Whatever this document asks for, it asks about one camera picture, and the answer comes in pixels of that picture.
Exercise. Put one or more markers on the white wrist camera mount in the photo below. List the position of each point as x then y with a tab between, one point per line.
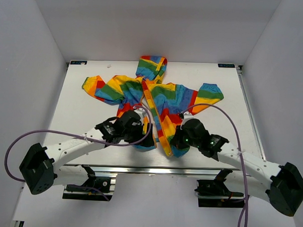
186	116
140	110

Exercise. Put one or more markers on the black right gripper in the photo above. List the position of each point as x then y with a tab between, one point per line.
177	141

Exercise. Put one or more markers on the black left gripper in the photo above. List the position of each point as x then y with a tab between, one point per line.
139	126

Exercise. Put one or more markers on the blue label left corner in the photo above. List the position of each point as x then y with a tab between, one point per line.
84	62

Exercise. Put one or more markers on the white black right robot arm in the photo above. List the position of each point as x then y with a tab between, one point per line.
280	185

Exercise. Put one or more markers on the blue label right corner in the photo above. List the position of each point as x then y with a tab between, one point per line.
226	65

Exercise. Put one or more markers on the rainbow striped kids jacket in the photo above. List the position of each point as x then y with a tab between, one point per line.
165	101

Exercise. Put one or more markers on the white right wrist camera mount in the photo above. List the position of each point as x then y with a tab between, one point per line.
186	116

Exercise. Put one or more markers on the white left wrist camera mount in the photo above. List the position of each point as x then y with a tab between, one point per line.
140	110

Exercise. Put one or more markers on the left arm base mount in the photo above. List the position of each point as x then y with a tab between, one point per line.
95	187

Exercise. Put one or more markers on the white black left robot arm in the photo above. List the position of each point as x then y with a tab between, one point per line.
46	166

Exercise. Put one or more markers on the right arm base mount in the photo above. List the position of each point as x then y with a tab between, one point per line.
214	194

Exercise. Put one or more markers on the aluminium table front rail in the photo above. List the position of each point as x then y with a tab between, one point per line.
155	170

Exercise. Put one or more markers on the blue label corner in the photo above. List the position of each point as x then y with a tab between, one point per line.
84	62
226	65

